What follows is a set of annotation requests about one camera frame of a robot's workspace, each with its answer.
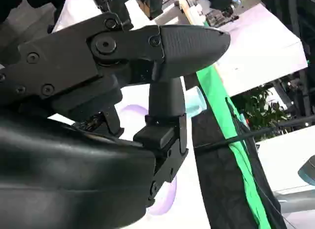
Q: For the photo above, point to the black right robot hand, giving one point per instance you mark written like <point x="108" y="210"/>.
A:
<point x="61" y="170"/>

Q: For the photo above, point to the lilac plate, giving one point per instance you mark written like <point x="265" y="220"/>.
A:
<point x="167" y="199"/>

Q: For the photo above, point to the pale green mug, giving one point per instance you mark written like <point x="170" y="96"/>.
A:
<point x="194" y="101"/>

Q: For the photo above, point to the black cloth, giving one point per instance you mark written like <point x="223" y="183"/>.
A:
<point x="216" y="177"/>

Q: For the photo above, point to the green cloth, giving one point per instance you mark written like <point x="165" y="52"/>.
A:
<point x="248" y="189"/>

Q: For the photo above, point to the wooden board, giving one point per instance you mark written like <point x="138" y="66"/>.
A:
<point x="190" y="12"/>

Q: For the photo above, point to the green leafy plant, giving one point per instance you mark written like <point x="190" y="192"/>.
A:
<point x="256" y="108"/>

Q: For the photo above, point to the dark workshop machine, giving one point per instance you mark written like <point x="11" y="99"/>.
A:
<point x="221" y="15"/>

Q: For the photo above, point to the white desk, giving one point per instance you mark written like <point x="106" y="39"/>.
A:
<point x="258" y="54"/>

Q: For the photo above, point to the grey rounded object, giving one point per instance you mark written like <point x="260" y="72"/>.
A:
<point x="307" y="172"/>

